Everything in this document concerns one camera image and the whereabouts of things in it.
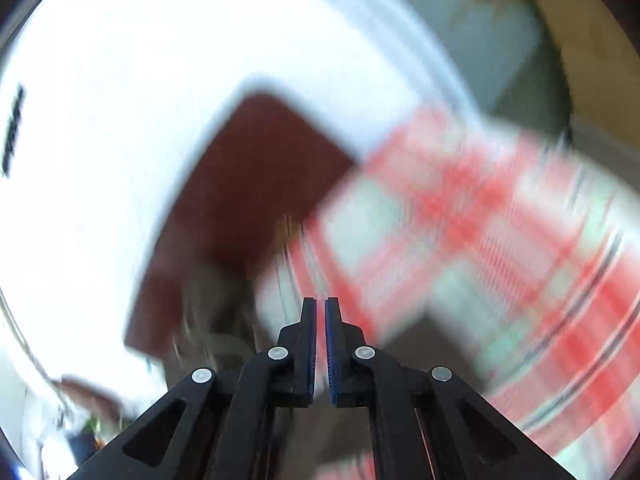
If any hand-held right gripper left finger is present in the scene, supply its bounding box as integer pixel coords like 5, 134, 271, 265
65, 297, 318, 480

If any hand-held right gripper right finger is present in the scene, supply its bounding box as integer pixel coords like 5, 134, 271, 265
324, 297, 568, 480

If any red plaid cloth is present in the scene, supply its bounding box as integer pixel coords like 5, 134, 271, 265
255, 107, 640, 480

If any brown wooden door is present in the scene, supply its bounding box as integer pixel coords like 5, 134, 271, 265
122, 91, 361, 361

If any yellow wooden board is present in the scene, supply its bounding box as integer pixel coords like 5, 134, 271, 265
517, 0, 640, 126

